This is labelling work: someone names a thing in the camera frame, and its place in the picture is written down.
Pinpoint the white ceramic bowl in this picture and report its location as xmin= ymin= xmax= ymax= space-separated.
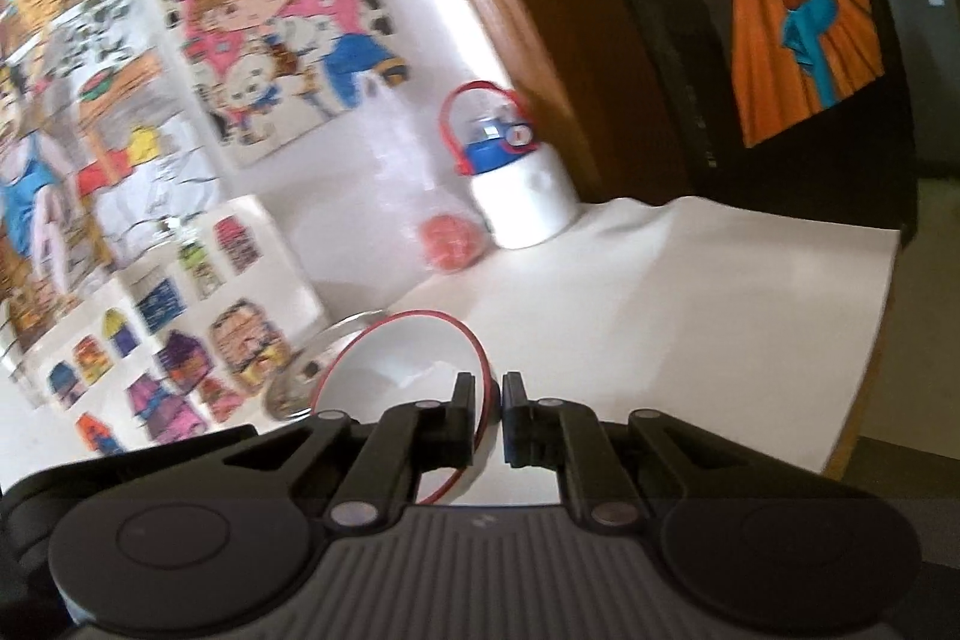
xmin=313 ymin=308 xmax=505 ymax=505

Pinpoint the steel plate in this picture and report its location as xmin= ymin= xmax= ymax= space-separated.
xmin=263 ymin=310 xmax=387 ymax=422

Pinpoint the red ball in bag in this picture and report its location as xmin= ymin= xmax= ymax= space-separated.
xmin=418 ymin=214 xmax=487 ymax=273

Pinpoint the white blue water bottle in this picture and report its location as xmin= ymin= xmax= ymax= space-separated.
xmin=438 ymin=80 xmax=581 ymax=250

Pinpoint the clear plastic bag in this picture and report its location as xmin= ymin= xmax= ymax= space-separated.
xmin=355 ymin=71 xmax=490 ymax=275

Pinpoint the houses drawing paper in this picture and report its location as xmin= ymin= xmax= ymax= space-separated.
xmin=2 ymin=195 xmax=327 ymax=458

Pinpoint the girl with bear poster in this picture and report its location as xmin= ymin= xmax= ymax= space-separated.
xmin=160 ymin=0 xmax=410 ymax=167

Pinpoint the boy drawing poster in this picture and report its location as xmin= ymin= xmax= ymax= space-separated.
xmin=2 ymin=0 xmax=221 ymax=349

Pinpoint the orange dress girl painting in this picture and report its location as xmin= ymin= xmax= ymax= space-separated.
xmin=731 ymin=0 xmax=885 ymax=148

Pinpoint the grey appliance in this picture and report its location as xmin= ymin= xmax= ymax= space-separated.
xmin=889 ymin=0 xmax=958 ymax=177

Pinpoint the wooden door frame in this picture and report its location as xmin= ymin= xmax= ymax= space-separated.
xmin=470 ymin=0 xmax=693 ymax=205

